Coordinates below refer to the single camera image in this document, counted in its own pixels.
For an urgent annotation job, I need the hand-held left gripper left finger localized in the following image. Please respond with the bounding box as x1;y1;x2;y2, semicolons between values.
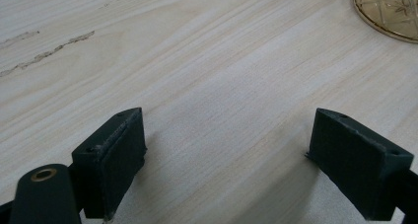
71;107;148;222

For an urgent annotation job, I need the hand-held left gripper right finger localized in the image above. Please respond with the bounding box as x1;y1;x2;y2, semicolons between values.
305;108;415;222

